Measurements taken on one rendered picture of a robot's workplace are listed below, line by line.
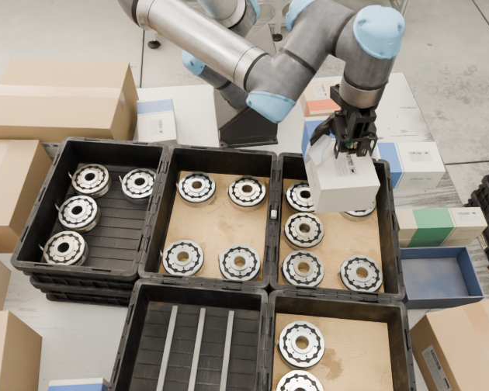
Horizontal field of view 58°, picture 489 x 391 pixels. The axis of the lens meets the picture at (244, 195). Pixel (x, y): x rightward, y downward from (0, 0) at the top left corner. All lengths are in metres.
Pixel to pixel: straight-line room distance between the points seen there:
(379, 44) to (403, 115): 1.02
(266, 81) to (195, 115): 0.90
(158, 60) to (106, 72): 1.50
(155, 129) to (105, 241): 0.44
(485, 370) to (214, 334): 0.59
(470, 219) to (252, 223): 0.60
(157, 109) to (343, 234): 0.75
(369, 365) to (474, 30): 2.87
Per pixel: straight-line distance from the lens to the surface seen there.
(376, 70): 0.74
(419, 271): 1.35
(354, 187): 0.90
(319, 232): 1.16
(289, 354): 1.03
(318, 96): 1.60
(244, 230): 1.17
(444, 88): 3.04
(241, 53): 0.78
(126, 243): 1.20
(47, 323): 1.32
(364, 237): 1.21
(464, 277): 1.39
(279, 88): 0.74
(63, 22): 3.55
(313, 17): 0.77
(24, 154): 1.44
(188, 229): 1.19
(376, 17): 0.73
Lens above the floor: 1.85
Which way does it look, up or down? 55 degrees down
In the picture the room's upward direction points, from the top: straight up
